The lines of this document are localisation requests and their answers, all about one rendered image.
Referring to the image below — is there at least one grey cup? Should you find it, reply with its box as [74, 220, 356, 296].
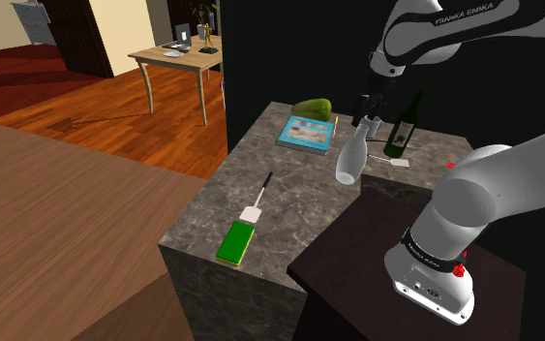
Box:
[363, 116, 384, 140]

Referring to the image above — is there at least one dark green wine bottle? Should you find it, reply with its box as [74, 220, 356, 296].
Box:
[382, 90, 426, 160]

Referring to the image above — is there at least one green avocado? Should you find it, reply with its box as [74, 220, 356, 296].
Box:
[290, 97, 334, 122]

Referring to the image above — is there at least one white narrow-necked vase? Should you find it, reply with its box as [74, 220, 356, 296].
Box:
[335, 123, 371, 186]

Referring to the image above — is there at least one small white spatula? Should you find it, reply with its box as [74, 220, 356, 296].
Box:
[367, 153, 411, 169]

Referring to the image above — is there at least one blue book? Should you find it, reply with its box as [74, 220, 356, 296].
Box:
[276, 114, 336, 157]

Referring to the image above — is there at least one dark robot stand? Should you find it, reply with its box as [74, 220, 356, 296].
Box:
[287, 173, 529, 341]

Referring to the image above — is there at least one light wooden table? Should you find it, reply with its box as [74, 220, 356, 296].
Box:
[127, 1, 224, 128]

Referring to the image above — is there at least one green and yellow sponge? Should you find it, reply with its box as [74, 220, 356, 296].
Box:
[214, 220, 257, 267]

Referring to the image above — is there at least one dark wooden door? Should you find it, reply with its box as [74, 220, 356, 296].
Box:
[39, 0, 115, 79]

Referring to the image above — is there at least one brown wooden table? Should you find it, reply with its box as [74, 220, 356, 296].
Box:
[0, 122, 208, 341]

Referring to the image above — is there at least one white spatula with black handle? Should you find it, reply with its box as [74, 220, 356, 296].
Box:
[238, 170, 275, 225]

